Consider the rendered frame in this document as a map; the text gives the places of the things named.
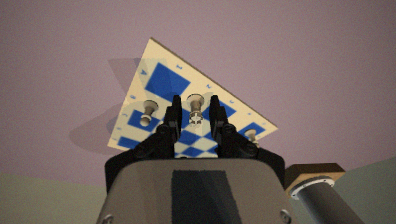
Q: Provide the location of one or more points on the white pawn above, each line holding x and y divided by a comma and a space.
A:
251, 134
150, 107

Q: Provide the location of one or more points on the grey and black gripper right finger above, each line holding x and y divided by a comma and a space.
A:
230, 141

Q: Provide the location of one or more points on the white rook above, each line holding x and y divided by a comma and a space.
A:
195, 101

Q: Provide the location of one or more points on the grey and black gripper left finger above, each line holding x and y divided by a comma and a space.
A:
161, 142

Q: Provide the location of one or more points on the blue and cream chessboard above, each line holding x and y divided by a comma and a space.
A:
160, 75

